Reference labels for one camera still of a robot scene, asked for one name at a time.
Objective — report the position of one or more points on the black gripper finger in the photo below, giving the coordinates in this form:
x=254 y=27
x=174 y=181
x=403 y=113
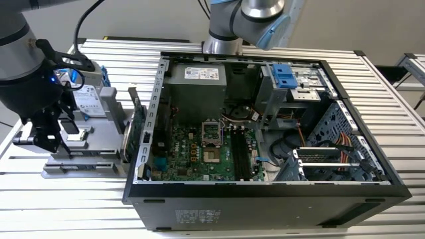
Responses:
x=66 y=112
x=47 y=124

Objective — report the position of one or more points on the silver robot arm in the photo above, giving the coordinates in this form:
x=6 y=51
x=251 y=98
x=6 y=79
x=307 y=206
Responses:
x=14 y=49

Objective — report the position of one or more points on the black RAM slot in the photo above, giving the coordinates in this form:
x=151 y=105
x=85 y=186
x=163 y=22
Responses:
x=246 y=154
x=238 y=154

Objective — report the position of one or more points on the hard disk in blue carrier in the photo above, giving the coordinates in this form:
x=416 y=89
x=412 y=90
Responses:
x=91 y=104

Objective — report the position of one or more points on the grey parts rack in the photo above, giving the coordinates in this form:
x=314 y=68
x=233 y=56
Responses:
x=103 y=139

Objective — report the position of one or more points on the green graphics card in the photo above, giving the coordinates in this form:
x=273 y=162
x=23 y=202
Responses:
x=135 y=124

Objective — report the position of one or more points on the black table corner cap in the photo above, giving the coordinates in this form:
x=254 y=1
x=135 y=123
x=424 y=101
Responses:
x=359 y=53
x=83 y=41

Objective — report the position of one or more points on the grey power supply unit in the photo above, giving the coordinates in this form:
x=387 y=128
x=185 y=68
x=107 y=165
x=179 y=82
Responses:
x=197 y=99

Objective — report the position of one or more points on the green motherboard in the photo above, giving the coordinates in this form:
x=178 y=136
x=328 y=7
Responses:
x=186 y=164

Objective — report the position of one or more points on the CPU socket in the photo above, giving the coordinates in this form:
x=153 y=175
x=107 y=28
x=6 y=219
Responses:
x=213 y=155

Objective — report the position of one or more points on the round black fan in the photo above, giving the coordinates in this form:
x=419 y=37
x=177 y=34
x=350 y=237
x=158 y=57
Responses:
x=243 y=111

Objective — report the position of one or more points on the black open PC case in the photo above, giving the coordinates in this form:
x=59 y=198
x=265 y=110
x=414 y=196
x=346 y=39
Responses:
x=233 y=206

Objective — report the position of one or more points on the blue plastic bay latch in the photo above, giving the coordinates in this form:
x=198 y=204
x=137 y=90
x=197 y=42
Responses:
x=284 y=74

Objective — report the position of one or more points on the metal disk bay cage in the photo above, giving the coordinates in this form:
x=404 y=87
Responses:
x=326 y=164

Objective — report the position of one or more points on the black panel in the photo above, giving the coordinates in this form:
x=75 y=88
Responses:
x=390 y=74

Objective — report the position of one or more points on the metal slat side table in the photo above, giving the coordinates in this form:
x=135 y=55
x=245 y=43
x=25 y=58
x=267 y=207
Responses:
x=414 y=63

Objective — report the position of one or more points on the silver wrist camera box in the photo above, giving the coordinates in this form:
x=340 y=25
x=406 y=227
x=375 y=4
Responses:
x=91 y=77

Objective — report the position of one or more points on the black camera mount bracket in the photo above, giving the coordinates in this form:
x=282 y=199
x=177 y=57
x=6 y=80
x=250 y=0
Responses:
x=47 y=48

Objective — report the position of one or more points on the grey metal drive bay bracket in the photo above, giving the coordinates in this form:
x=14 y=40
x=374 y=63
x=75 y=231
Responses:
x=276 y=99

